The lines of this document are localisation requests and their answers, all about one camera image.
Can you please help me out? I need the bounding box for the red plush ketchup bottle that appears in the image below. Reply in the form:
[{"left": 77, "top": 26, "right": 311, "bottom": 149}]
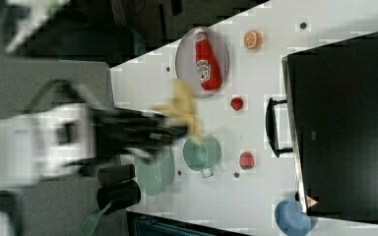
[{"left": 194, "top": 29, "right": 222, "bottom": 91}]

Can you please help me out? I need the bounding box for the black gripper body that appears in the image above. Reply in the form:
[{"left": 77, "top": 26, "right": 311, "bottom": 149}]
[{"left": 92, "top": 108, "right": 188, "bottom": 159}]

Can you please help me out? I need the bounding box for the pink plush strawberry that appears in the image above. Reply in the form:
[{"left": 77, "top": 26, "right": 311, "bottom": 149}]
[{"left": 239, "top": 151, "right": 255, "bottom": 170}]

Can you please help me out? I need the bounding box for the dark red plush strawberry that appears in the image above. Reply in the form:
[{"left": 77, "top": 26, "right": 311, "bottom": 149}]
[{"left": 230, "top": 97, "right": 244, "bottom": 111}]

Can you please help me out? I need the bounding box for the green cup with handle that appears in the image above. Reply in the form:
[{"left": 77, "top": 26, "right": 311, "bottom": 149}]
[{"left": 182, "top": 135, "right": 221, "bottom": 178}]

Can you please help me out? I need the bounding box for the black cylinder cup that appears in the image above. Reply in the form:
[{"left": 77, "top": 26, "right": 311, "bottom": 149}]
[
  {"left": 96, "top": 180, "right": 142, "bottom": 215},
  {"left": 97, "top": 164, "right": 135, "bottom": 187}
]

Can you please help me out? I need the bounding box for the yellow plush peeled banana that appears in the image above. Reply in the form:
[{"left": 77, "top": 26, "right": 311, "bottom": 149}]
[{"left": 152, "top": 79, "right": 202, "bottom": 145}]

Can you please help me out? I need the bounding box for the green perforated colander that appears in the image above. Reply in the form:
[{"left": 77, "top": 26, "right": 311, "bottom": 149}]
[{"left": 135, "top": 147, "right": 174, "bottom": 197}]

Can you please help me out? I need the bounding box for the blue bowl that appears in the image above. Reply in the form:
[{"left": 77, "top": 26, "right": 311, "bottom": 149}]
[{"left": 275, "top": 201, "right": 312, "bottom": 236}]

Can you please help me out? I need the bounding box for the green spatula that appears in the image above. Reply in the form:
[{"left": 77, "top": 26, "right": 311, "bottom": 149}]
[{"left": 80, "top": 204, "right": 111, "bottom": 236}]

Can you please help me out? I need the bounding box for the plush orange slice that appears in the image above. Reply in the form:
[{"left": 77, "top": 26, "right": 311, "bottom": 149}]
[{"left": 243, "top": 30, "right": 262, "bottom": 49}]

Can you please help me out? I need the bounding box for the black toaster oven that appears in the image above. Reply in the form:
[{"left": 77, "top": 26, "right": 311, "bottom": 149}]
[{"left": 266, "top": 31, "right": 378, "bottom": 224}]

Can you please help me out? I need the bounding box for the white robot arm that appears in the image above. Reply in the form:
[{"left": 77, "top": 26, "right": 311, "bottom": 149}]
[{"left": 0, "top": 104, "right": 185, "bottom": 191}]

